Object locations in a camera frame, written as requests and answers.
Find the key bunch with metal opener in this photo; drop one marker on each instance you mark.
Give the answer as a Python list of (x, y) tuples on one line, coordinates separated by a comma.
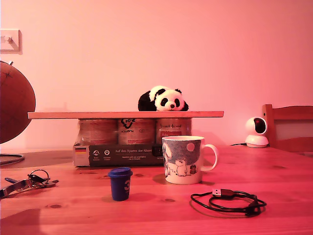
[(27, 183)]

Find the wooden shelf board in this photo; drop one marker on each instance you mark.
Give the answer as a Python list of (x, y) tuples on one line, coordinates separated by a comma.
[(110, 115)]

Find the tin can with red label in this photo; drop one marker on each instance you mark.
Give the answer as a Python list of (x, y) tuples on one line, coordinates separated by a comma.
[(171, 128)]

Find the panda plush toy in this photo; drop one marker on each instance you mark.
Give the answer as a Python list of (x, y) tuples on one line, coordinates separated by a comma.
[(166, 99)]

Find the white cartoon print mug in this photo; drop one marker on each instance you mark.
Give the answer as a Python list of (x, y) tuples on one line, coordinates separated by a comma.
[(181, 159)]

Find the dark cardboard can tray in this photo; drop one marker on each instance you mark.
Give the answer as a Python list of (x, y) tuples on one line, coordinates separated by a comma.
[(122, 155)]

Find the small blue lidded cup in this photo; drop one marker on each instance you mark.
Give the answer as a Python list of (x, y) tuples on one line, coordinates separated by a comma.
[(119, 187)]

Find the grey table mat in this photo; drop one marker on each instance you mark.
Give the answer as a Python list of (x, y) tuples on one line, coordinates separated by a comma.
[(49, 157)]

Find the wooden chair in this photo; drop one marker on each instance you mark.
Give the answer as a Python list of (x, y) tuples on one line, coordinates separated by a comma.
[(288, 115)]

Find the brown globe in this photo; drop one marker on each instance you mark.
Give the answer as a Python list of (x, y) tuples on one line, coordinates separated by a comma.
[(14, 102)]

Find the white security camera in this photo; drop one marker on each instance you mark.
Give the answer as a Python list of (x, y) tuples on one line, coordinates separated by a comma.
[(256, 129)]

